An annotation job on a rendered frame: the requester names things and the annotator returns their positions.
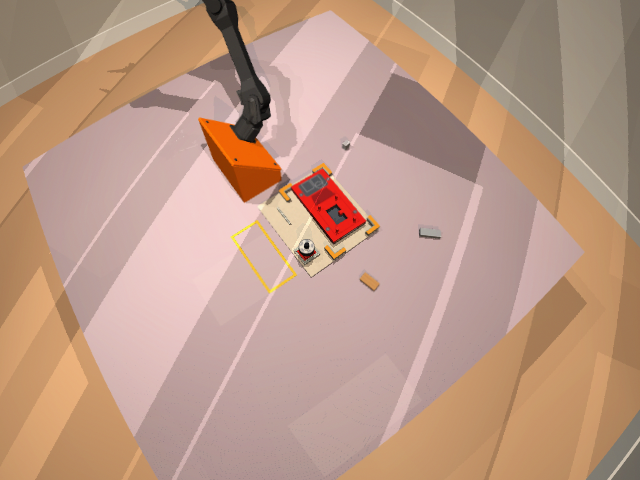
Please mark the black and grey wheel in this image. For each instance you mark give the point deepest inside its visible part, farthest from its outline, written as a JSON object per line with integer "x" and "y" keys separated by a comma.
{"x": 309, "y": 251}

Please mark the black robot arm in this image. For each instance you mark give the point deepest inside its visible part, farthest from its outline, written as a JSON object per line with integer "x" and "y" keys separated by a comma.
{"x": 253, "y": 94}

